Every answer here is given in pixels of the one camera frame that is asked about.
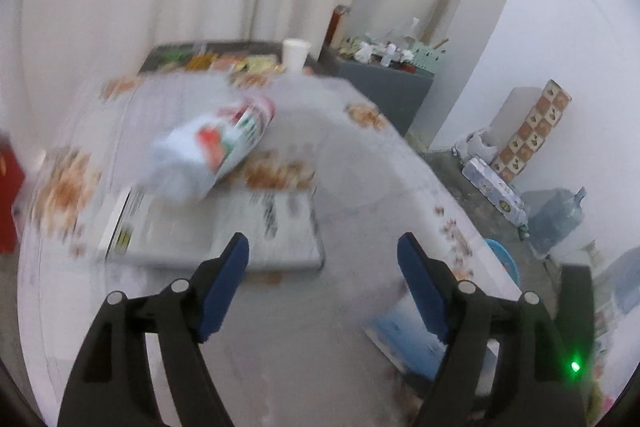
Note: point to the tile patterned column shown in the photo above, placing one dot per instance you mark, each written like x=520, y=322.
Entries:
x=537, y=122

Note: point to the red gift bag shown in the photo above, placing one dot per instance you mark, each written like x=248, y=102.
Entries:
x=7, y=207

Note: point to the white snack bag red label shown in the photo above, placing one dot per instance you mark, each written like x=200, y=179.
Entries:
x=200, y=157

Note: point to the small white bottle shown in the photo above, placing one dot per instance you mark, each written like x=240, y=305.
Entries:
x=388, y=54

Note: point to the clear plastic bag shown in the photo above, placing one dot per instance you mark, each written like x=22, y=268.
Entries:
x=412, y=28

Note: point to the pile of snack packets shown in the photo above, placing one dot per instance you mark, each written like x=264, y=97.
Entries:
x=215, y=59

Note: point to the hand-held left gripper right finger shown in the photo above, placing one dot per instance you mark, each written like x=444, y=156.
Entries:
x=422, y=292

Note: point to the floral tablecloth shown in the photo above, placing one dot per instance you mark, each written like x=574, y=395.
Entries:
x=350, y=167

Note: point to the white paper cup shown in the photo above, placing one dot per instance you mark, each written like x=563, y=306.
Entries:
x=294, y=54

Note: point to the bundle of wooden chopsticks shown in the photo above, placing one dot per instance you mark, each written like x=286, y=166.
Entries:
x=441, y=43

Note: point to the large water jug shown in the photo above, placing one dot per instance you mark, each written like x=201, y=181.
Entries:
x=625, y=282
x=555, y=212

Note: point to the grey cabinet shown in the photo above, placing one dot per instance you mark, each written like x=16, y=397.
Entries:
x=385, y=92

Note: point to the white flat box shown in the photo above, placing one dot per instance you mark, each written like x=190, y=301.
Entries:
x=200, y=232

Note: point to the white plastic bag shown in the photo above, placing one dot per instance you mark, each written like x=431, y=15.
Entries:
x=472, y=147

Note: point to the light blue packet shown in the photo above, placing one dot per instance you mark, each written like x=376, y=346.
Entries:
x=405, y=342

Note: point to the brown bottle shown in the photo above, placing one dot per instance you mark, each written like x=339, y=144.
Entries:
x=339, y=24

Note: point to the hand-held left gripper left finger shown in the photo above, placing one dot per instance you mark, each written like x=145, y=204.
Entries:
x=225, y=287

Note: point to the crumpled white tissue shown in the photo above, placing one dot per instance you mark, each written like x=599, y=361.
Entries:
x=362, y=52

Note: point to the green storage basket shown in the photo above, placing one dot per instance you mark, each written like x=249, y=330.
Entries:
x=427, y=59

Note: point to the blue plastic basket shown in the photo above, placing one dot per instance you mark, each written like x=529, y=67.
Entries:
x=505, y=257

